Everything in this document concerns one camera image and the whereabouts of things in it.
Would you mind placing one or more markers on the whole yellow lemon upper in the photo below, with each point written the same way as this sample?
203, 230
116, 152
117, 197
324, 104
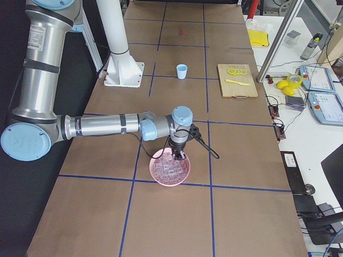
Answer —
282, 84

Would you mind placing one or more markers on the upper teach pendant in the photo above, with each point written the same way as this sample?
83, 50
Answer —
316, 78

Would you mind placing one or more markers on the grey handheld device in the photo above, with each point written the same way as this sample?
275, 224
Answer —
309, 49

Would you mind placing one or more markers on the aluminium frame post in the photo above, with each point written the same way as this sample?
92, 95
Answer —
291, 14

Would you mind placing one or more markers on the yellow cloth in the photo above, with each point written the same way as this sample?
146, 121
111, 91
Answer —
258, 38

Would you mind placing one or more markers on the teach pendant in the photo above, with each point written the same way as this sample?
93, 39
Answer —
316, 78
326, 107

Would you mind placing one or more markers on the light blue plastic cup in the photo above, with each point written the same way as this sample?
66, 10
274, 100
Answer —
181, 70

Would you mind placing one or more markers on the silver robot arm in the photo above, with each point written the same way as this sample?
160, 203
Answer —
34, 127

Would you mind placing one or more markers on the yellow plastic knife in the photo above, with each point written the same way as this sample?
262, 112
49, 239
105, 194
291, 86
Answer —
237, 82

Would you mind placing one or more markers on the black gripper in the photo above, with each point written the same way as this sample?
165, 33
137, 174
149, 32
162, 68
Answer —
178, 147

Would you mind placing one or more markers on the purple notebook stack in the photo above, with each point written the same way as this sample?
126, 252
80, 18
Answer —
295, 102

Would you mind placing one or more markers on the pink bowl of ice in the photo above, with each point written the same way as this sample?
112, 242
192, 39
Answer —
167, 171

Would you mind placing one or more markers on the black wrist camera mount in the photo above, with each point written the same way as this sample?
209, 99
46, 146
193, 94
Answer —
194, 133

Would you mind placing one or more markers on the whole yellow lemon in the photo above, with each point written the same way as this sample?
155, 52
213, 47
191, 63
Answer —
282, 84
288, 91

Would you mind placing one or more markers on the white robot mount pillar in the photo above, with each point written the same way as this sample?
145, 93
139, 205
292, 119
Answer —
122, 69

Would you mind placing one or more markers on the whole yellow lemon lower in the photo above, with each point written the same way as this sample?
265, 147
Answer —
288, 91

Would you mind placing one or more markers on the lower teach pendant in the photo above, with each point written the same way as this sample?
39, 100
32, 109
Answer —
326, 107

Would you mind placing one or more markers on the yellow tape roll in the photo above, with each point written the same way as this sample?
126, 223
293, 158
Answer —
294, 81

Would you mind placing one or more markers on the wooden cutting board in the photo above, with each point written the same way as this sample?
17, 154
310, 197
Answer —
235, 90

